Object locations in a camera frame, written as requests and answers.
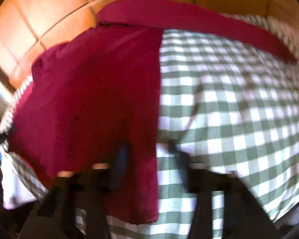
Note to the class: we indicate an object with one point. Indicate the green white checkered bedspread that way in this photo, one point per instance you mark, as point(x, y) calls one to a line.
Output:
point(230, 97)

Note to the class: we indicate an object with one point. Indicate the dark red long-sleeve garment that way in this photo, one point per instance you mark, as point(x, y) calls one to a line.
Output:
point(101, 90)

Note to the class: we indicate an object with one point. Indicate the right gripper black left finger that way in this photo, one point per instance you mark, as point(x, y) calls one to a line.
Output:
point(74, 207)

